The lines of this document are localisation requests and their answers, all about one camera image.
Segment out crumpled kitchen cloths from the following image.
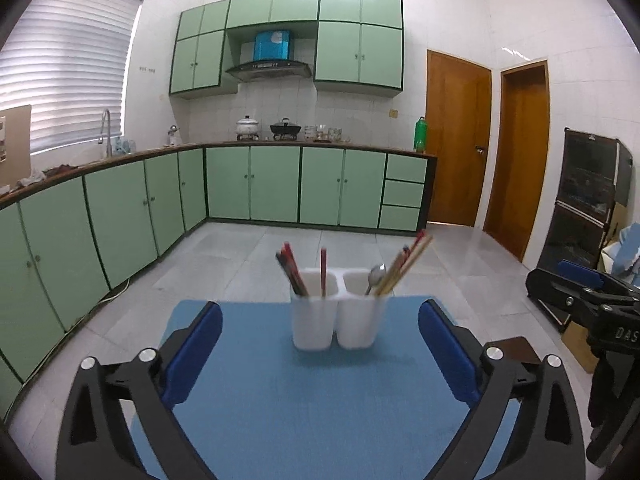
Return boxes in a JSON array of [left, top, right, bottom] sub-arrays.
[[17, 162, 76, 188]]

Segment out wooden door with handle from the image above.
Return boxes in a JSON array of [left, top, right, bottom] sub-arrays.
[[426, 50, 493, 227]]

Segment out steel range hood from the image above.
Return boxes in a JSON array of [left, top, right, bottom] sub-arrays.
[[225, 60, 312, 82]]

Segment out blue cloth bag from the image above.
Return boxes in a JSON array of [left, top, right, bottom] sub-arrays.
[[602, 224, 640, 286]]

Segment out row of glass jars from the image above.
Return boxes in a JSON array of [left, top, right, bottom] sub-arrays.
[[303, 124, 351, 143]]

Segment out green base kitchen cabinets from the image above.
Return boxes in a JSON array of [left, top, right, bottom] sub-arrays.
[[0, 142, 438, 421]]

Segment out cardboard sheet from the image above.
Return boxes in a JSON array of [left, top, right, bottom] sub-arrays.
[[0, 105, 32, 188]]

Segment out dark red chopstick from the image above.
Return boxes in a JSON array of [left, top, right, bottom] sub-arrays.
[[283, 242, 310, 297], [275, 251, 306, 297]]

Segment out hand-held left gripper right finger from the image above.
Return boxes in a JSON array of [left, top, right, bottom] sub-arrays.
[[417, 299, 586, 480]]

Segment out light wooden chopstick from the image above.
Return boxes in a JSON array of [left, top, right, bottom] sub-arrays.
[[375, 245, 409, 296], [378, 235, 434, 296], [385, 229, 426, 291]]

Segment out black glass-front cabinet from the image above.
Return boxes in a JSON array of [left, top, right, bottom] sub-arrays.
[[532, 127, 633, 331]]

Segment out blue table mat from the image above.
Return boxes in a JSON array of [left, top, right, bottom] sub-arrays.
[[129, 296, 521, 480]]

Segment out brown wooden stool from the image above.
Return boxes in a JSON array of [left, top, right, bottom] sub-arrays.
[[487, 336, 543, 367]]

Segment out blue hood chimney cover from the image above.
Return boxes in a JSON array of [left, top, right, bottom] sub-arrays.
[[253, 30, 293, 62]]

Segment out green wall kitchen cabinets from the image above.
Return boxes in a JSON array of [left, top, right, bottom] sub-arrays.
[[169, 0, 405, 100]]

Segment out white window blind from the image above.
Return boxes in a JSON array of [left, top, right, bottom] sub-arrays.
[[0, 0, 145, 156]]

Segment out chrome sink faucet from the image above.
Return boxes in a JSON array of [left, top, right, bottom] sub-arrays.
[[99, 108, 115, 158]]

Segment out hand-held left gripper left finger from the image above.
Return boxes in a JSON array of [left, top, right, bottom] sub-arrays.
[[56, 301, 224, 480]]

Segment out white lidded pot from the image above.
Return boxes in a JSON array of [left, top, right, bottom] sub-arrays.
[[236, 115, 261, 141]]

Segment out black wok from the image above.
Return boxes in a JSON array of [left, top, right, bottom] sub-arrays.
[[270, 118, 302, 141]]

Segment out white two-compartment utensil holder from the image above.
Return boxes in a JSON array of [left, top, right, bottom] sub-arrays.
[[290, 268, 393, 351]]

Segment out cardboard box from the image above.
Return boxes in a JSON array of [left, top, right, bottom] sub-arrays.
[[561, 202, 631, 373]]

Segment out metal spoon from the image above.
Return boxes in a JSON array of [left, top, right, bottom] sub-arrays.
[[364, 263, 387, 296]]

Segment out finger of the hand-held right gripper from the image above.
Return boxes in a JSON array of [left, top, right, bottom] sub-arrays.
[[558, 259, 640, 302], [526, 266, 602, 327]]

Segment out plain wooden door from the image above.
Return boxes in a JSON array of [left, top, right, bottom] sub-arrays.
[[482, 60, 550, 263]]

